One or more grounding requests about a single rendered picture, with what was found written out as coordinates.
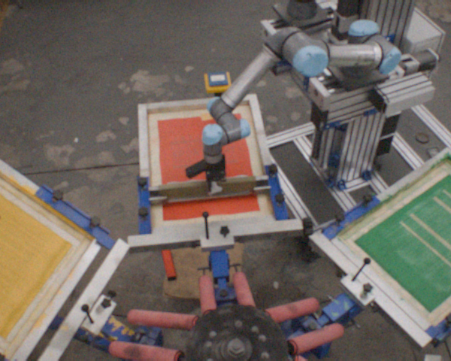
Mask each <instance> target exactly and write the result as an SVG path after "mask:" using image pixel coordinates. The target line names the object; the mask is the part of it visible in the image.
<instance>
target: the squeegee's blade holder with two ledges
mask: <svg viewBox="0 0 451 361"><path fill-rule="evenodd" d="M249 194H250V191H241V192H233V193H218V194H212V196H209V195H203V196H187V197H180V198H172V199H168V202H180V201H188V200H196V199H210V198H218V197H226V196H241V195H249Z"/></svg>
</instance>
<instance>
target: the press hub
mask: <svg viewBox="0 0 451 361"><path fill-rule="evenodd" d="M288 351H289V348H288V344H287V340H286V336H285V335H284V333H283V330H282V329H281V328H280V326H279V324H278V323H277V322H276V321H275V320H274V319H273V318H272V317H271V316H270V315H268V314H267V313H265V312H264V311H262V310H260V309H258V308H255V307H253V306H250V305H242V304H230V305H223V306H219V307H217V308H214V309H213V310H211V311H208V312H207V313H206V314H204V315H203V316H202V317H201V318H199V319H198V321H197V322H196V323H195V324H194V326H193V327H192V328H191V330H190V332H189V334H188V337H187V340H186V345H185V352H184V355H185V361H287V360H288Z"/></svg>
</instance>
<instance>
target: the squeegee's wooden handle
mask: <svg viewBox="0 0 451 361"><path fill-rule="evenodd" d="M213 181H215V182H216V185H217V186H219V187H222V190H221V191H219V192H215V193H212V194H218V193H233V192H241V191H250V192H253V187H256V176H255V175H253V176H245V177H230V178H226V181H224V182H221V181H220V180H218V181H216V180H213ZM159 192H160V196H167V200H168V199H172V198H180V197H187V196H203V195H208V194H207V181H206V180H198V181H190V182H182V183H174V184H160V185H159Z"/></svg>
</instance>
